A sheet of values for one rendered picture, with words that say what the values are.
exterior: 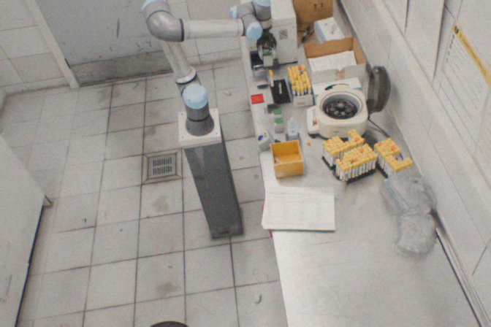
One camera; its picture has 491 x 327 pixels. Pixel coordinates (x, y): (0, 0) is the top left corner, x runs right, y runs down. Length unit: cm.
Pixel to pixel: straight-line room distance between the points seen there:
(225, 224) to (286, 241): 102
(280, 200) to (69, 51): 270
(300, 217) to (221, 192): 77
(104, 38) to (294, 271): 283
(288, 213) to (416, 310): 62
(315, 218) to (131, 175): 187
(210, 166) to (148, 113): 158
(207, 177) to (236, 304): 77
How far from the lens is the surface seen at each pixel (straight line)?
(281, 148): 225
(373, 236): 205
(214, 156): 248
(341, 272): 195
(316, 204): 210
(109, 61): 434
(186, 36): 209
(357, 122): 229
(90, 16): 412
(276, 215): 207
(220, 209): 285
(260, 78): 266
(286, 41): 273
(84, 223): 348
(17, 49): 450
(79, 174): 379
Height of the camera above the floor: 260
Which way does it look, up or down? 49 degrees down
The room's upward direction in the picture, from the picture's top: 11 degrees counter-clockwise
